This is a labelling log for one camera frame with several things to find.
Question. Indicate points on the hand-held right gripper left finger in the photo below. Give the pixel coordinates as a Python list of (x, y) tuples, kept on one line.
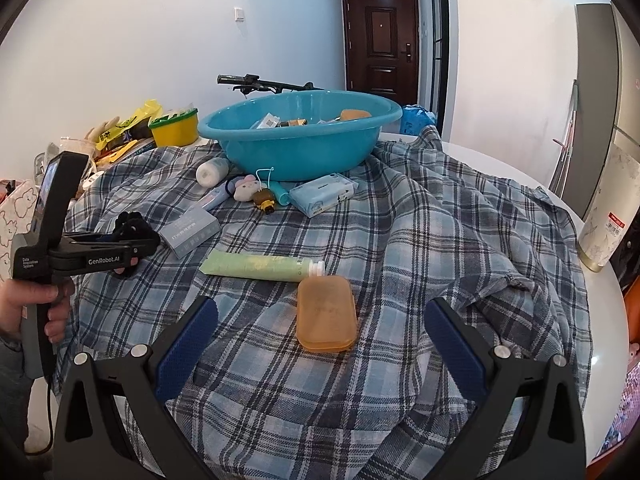
[(185, 355)]

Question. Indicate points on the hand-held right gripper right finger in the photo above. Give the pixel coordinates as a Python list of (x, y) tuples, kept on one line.
[(457, 355)]

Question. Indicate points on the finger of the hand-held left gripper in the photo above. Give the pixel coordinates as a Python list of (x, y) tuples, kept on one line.
[(95, 237), (127, 266)]

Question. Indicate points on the grey cardboard box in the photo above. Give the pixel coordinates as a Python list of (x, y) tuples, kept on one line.
[(190, 232)]

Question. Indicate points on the green cream tube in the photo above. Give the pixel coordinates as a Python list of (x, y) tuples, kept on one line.
[(250, 265)]

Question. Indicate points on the large orange soap box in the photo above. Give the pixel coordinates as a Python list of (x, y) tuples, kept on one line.
[(325, 310)]

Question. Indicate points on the blue plastic basin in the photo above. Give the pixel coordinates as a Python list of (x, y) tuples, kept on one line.
[(300, 155)]

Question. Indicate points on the small orange plastic box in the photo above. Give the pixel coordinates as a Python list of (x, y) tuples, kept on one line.
[(356, 113)]

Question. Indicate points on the person's left hand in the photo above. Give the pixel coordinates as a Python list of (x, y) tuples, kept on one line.
[(30, 295)]

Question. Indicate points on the bear printed bag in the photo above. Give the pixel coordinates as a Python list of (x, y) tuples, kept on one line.
[(15, 220)]

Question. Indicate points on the clear plastic bags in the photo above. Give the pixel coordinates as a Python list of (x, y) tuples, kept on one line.
[(75, 150)]

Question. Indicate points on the beige plush toy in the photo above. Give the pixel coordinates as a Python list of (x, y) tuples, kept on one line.
[(102, 130)]

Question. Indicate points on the pink and blue tube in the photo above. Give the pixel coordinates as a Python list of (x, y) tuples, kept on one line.
[(214, 200)]

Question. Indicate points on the blue plaid cloth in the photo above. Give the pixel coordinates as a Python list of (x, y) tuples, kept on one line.
[(400, 260)]

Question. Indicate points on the white plastic bottle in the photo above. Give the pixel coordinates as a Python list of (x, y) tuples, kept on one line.
[(211, 171)]

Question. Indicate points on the yellow tub green lid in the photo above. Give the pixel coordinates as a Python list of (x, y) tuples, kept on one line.
[(175, 130)]

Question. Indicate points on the yellow plastic bag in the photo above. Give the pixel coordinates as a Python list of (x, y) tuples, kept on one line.
[(145, 112)]

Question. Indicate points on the teal tube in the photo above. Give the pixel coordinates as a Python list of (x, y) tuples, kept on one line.
[(281, 193)]

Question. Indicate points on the black jacket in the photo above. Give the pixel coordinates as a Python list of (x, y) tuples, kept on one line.
[(627, 265)]

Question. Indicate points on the white small box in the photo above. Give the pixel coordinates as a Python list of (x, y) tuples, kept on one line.
[(267, 121)]

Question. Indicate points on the floral cylinder box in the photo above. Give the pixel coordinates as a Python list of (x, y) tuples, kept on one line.
[(607, 220)]

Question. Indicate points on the large blue tissue packet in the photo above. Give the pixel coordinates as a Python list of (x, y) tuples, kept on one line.
[(320, 195)]

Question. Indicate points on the brown small box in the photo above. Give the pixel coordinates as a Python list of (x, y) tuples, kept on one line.
[(292, 122)]

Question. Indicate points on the blue plastic bag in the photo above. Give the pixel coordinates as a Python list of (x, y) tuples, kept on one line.
[(417, 120)]

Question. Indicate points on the gold refrigerator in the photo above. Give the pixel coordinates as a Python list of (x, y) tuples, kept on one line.
[(600, 85)]

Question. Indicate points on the black framed glass door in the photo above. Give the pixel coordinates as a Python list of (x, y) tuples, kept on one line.
[(439, 50)]

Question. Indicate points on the dark brown door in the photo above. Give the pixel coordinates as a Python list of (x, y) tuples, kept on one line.
[(380, 45)]

